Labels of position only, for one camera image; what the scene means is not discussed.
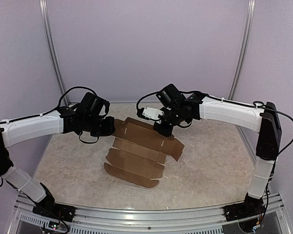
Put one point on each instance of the aluminium corner post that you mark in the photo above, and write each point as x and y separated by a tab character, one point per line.
243	48
51	47

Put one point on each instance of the front aluminium frame rail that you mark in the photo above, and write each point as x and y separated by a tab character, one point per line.
87	220

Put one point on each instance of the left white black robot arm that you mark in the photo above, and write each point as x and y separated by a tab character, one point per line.
90	115

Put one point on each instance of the left aluminium corner post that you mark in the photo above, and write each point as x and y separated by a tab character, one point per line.
51	47

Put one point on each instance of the brown cardboard box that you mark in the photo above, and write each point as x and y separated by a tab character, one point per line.
138	153

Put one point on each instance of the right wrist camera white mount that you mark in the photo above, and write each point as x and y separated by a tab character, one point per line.
149	113

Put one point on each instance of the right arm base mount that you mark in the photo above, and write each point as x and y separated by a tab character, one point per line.
242	210

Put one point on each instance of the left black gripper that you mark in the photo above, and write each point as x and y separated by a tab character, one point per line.
110	128

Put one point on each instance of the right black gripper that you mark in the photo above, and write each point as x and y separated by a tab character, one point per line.
166	131

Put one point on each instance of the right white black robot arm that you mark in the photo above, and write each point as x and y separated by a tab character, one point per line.
260	118

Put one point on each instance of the right aluminium corner post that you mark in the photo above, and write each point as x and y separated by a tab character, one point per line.
243	48

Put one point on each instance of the small circuit board with led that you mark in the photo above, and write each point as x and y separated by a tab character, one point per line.
53	225

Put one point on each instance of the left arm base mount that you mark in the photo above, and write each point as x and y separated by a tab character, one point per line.
55	210

